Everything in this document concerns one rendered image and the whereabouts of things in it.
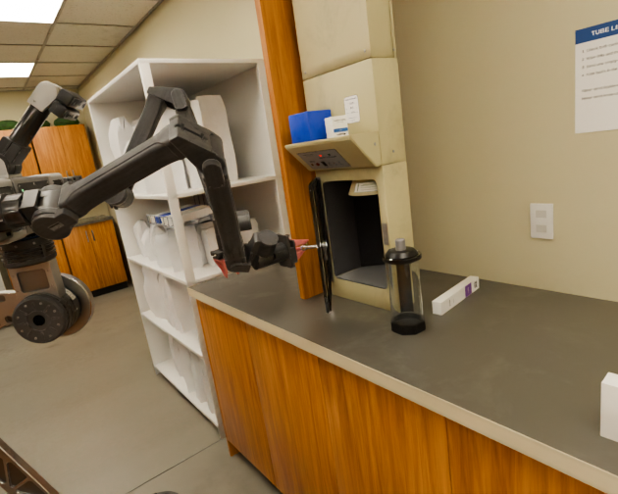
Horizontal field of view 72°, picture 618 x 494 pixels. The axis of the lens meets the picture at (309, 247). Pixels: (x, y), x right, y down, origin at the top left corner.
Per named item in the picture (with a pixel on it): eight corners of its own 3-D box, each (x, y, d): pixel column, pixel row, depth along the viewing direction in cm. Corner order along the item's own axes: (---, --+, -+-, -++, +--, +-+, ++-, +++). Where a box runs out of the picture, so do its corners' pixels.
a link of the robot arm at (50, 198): (17, 191, 94) (11, 209, 91) (64, 184, 95) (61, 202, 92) (38, 219, 101) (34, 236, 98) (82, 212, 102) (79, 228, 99)
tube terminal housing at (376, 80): (376, 274, 176) (354, 79, 159) (443, 288, 151) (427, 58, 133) (331, 294, 162) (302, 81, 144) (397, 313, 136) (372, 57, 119)
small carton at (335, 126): (340, 136, 132) (338, 117, 131) (348, 135, 128) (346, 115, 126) (327, 138, 131) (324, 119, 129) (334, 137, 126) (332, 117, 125)
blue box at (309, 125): (315, 140, 145) (311, 113, 143) (334, 137, 138) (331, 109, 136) (291, 144, 140) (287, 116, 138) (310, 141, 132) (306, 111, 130)
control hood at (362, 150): (314, 170, 151) (310, 141, 149) (383, 165, 126) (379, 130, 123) (287, 174, 144) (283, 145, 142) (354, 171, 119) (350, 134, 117)
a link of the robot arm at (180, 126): (187, 97, 86) (189, 127, 80) (227, 141, 97) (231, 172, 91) (30, 194, 97) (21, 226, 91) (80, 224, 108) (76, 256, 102)
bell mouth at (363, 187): (373, 187, 157) (371, 172, 155) (411, 186, 143) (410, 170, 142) (337, 196, 147) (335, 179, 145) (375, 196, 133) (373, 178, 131)
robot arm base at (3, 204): (7, 237, 99) (-10, 186, 96) (43, 231, 100) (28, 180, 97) (-16, 245, 91) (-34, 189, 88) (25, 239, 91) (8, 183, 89)
